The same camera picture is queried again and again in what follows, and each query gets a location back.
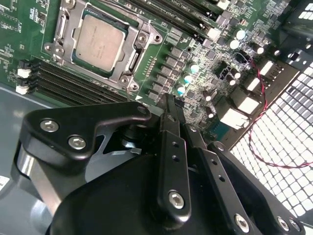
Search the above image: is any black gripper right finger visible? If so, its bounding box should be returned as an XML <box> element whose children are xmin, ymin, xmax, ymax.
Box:
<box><xmin>175</xmin><ymin>96</ymin><xmax>307</xmax><ymax>235</ymax></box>

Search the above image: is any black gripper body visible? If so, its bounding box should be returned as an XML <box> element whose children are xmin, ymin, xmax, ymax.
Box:
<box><xmin>50</xmin><ymin>153</ymin><xmax>236</xmax><ymax>235</ymax></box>

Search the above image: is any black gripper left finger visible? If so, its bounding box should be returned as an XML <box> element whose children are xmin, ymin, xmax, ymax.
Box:
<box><xmin>19</xmin><ymin>94</ymin><xmax>193</xmax><ymax>223</ymax></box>

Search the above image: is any metal socket cover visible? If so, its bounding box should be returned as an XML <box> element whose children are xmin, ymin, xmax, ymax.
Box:
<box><xmin>52</xmin><ymin>0</ymin><xmax>147</xmax><ymax>85</ymax></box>

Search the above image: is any silver green CPU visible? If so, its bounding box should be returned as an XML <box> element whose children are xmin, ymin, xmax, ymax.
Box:
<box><xmin>70</xmin><ymin>11</ymin><xmax>129</xmax><ymax>74</ymax></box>

